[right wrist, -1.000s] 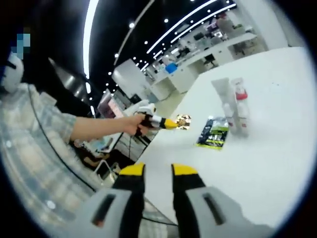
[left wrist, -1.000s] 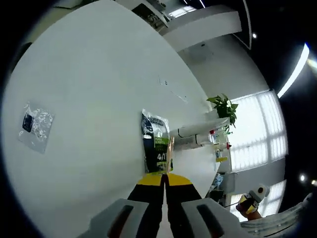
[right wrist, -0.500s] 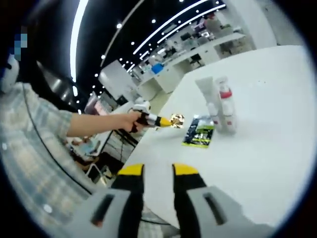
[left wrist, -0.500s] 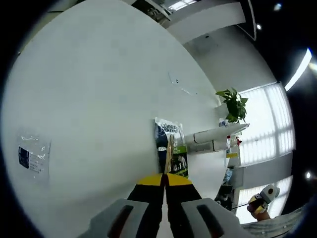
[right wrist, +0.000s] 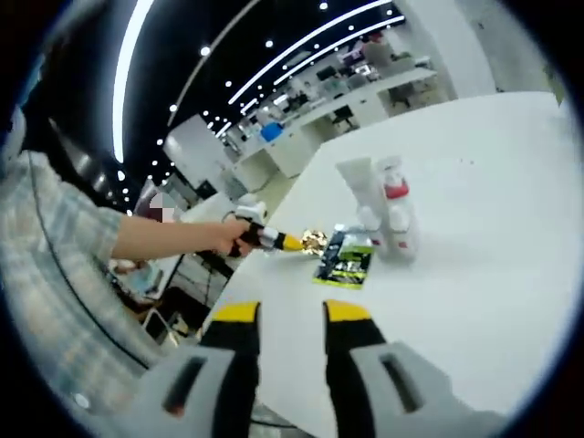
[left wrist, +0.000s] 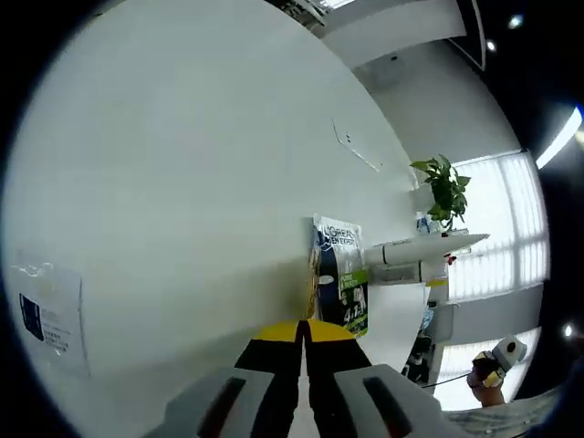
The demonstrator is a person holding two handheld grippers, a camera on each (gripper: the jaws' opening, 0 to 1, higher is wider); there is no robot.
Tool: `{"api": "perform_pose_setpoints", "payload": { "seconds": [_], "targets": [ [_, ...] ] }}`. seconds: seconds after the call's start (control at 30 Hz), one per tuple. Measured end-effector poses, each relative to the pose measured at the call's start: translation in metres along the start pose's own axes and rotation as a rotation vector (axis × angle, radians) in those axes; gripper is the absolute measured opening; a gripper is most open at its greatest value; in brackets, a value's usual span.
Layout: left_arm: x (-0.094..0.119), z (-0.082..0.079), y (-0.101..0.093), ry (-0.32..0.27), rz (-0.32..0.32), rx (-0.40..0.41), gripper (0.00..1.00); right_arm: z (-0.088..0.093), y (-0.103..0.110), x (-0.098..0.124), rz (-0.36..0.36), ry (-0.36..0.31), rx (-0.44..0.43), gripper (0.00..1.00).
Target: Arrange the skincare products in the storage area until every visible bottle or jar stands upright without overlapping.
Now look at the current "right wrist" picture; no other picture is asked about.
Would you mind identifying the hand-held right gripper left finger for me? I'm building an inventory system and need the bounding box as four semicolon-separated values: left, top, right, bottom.
135;299;262;438

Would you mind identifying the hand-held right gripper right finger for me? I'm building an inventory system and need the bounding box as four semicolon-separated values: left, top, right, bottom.
322;299;508;438

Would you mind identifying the gold foil skincare sachet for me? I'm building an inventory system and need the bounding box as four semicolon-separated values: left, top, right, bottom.
300;228;329;256

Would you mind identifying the black green skincare packet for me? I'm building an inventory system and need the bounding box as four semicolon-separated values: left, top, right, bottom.
311;223;375;292

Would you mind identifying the small white skincare pump bottle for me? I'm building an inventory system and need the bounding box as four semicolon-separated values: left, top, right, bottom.
355;204;385;251

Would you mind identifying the white skincare tube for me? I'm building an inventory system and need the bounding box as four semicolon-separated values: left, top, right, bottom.
335;155;383;218

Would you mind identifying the red collar white skincare bottle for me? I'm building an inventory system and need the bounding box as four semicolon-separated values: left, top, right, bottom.
375;154;420;262

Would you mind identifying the blue storage box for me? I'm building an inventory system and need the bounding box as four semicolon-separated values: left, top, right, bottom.
259;121;286;143

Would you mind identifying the person's left hand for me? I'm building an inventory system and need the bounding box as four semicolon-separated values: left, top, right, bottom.
213;220;253;257

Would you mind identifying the long white office desk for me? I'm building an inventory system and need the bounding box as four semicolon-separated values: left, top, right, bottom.
235;67;440;193

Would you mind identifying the plaid shirt person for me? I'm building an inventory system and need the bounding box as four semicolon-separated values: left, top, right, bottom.
0;148;154;414

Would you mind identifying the black worn device cable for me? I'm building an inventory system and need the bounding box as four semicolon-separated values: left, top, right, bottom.
26;150;154;369

